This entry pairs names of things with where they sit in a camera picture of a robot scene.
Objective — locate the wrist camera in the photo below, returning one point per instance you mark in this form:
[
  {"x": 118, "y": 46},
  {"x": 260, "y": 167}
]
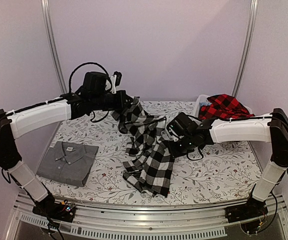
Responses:
[
  {"x": 183, "y": 125},
  {"x": 97, "y": 83}
]

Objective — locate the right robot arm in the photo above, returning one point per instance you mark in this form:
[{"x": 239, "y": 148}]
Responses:
[{"x": 269, "y": 128}]

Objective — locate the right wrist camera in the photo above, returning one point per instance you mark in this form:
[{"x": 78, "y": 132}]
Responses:
[{"x": 183, "y": 125}]

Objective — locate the folded grey button shirt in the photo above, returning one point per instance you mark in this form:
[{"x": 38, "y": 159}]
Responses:
[{"x": 68, "y": 163}]

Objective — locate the red black plaid shirt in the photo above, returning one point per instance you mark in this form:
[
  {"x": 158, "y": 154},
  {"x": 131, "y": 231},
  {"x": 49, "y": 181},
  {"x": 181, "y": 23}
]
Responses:
[{"x": 223, "y": 106}]

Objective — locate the left aluminium frame post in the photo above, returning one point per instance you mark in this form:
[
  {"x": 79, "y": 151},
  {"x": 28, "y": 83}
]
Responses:
[{"x": 52, "y": 45}]

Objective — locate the black white plaid shirt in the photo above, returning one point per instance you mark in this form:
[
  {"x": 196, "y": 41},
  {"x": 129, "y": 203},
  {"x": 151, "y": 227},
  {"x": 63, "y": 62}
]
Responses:
[{"x": 151, "y": 169}]

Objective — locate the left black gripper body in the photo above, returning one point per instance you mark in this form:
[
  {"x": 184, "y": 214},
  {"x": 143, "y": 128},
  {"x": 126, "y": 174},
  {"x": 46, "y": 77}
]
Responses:
[{"x": 115, "y": 104}]

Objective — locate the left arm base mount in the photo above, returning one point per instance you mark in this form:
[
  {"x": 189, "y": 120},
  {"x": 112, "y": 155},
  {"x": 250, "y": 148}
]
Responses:
[{"x": 62, "y": 211}]

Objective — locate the floral white tablecloth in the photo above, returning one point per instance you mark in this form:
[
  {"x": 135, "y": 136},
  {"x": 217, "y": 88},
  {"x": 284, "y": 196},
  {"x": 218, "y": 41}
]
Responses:
[{"x": 221, "y": 172}]

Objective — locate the front aluminium rail frame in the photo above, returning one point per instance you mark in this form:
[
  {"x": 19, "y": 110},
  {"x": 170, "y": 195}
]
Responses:
[{"x": 125, "y": 222}]

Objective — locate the blue garment in basket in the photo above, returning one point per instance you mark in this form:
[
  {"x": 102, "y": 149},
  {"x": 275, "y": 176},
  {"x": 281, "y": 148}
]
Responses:
[{"x": 204, "y": 103}]

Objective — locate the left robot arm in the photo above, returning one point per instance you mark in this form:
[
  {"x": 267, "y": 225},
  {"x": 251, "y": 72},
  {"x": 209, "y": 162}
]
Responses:
[{"x": 14, "y": 124}]

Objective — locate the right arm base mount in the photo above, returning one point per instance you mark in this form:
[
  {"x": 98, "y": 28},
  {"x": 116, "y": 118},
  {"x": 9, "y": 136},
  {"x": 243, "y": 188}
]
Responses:
[{"x": 251, "y": 209}]

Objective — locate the aluminium frame post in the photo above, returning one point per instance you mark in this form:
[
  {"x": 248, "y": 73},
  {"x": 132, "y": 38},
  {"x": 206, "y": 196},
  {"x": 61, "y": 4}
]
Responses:
[
  {"x": 52, "y": 45},
  {"x": 247, "y": 45}
]

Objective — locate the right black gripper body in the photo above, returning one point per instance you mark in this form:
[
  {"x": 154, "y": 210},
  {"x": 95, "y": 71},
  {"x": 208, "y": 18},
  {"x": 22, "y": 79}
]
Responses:
[{"x": 186, "y": 145}]

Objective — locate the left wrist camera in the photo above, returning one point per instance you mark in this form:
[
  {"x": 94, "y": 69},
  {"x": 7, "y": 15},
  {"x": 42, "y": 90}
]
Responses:
[{"x": 97, "y": 83}]

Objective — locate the right aluminium frame post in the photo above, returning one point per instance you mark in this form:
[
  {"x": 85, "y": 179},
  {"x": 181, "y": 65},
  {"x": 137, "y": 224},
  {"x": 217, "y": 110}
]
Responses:
[{"x": 247, "y": 45}]

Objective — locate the white plastic laundry basket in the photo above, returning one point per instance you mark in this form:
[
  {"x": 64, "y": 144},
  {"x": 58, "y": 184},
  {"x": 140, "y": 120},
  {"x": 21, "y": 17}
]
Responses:
[{"x": 200, "y": 102}]

